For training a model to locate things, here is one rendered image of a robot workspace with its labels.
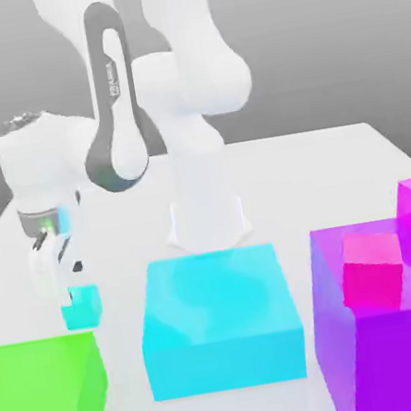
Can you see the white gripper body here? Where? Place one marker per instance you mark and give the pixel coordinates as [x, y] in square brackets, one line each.
[53, 269]

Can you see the small cyan cube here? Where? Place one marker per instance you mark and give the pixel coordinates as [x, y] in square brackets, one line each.
[85, 308]

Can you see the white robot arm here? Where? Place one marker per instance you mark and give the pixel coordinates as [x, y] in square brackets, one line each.
[192, 125]

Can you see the small pink cube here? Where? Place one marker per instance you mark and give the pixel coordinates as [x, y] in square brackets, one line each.
[373, 282]

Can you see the large green box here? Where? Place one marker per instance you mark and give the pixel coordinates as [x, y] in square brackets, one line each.
[40, 388]

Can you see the large cyan box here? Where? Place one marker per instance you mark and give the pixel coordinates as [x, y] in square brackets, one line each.
[220, 322]

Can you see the large purple box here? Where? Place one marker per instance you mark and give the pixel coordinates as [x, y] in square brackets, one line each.
[409, 356]

